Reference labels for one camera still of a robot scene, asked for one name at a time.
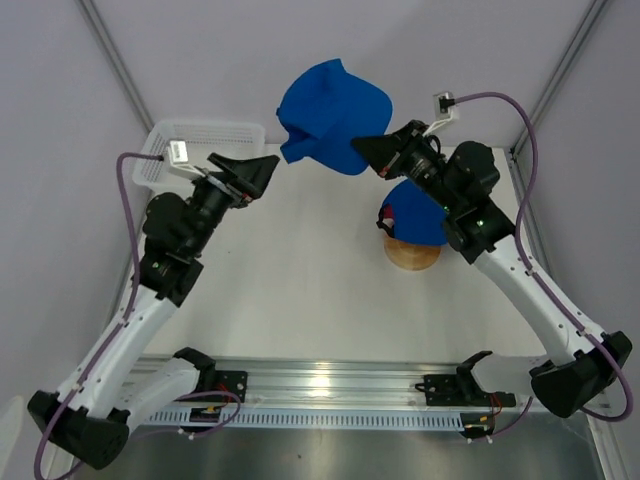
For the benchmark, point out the aluminium mounting rail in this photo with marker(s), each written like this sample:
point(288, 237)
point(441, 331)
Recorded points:
point(335, 385)

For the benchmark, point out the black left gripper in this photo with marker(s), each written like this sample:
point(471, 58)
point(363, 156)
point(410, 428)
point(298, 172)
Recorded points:
point(245, 180)

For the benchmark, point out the blue cap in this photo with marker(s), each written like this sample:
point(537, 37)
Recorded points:
point(418, 219)
point(324, 109)

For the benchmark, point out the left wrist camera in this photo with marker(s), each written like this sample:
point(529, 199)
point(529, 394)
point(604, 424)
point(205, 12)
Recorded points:
point(177, 161)

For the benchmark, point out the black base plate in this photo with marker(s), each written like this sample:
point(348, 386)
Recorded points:
point(454, 390)
point(234, 381)

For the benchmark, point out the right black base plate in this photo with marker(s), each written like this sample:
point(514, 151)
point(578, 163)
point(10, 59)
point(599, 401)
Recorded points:
point(454, 390)

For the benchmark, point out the white slotted cable duct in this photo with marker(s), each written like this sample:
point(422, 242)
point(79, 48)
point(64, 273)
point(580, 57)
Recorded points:
point(258, 417)

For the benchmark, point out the white plastic basket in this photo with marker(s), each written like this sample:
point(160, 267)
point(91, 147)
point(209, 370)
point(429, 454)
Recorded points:
point(234, 140)

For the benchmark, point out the left aluminium frame post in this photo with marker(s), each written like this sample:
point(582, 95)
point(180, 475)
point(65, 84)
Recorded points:
point(111, 53)

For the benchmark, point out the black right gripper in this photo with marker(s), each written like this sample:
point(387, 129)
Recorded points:
point(389, 153)

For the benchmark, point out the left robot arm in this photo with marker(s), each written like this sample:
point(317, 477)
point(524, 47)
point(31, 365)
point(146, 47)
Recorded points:
point(91, 415)

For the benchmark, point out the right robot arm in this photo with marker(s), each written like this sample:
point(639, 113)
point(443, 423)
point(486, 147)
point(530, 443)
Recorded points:
point(581, 360)

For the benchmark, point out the right aluminium frame post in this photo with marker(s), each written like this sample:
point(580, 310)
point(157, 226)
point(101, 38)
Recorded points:
point(578, 41)

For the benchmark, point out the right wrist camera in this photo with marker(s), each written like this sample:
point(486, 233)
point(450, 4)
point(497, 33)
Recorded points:
point(445, 110)

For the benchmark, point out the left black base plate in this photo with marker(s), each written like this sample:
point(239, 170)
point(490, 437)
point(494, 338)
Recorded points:
point(234, 381)

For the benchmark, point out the wooden hat stand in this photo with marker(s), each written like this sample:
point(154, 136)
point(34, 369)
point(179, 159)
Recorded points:
point(410, 257)

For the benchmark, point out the aluminium frame post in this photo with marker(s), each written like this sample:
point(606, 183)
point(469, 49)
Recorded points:
point(111, 53)
point(578, 41)

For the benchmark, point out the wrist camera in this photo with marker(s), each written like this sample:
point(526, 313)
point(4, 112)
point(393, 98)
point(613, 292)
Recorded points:
point(177, 161)
point(445, 110)

